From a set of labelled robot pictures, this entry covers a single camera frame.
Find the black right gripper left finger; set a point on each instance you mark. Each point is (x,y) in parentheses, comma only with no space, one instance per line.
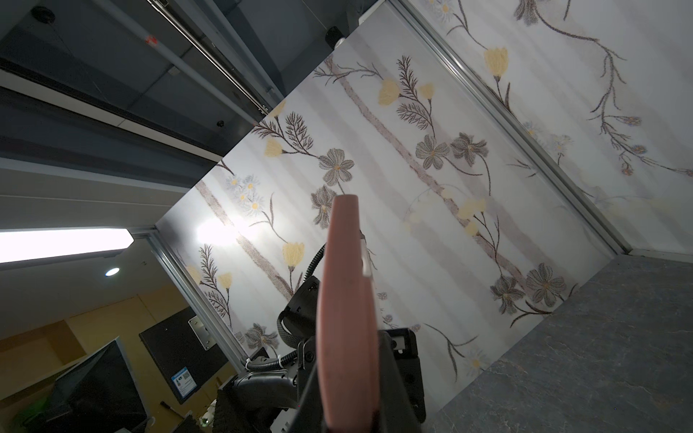
(310,418)

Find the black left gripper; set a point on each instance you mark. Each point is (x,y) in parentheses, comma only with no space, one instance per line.
(406,354)

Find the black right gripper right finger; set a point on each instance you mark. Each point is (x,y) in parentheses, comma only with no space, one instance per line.
(395,413)

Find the phone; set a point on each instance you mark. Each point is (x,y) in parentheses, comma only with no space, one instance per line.
(346,329)

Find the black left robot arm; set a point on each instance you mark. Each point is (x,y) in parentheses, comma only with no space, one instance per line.
(253,401)

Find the black wall board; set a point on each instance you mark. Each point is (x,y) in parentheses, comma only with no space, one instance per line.
(184,352)

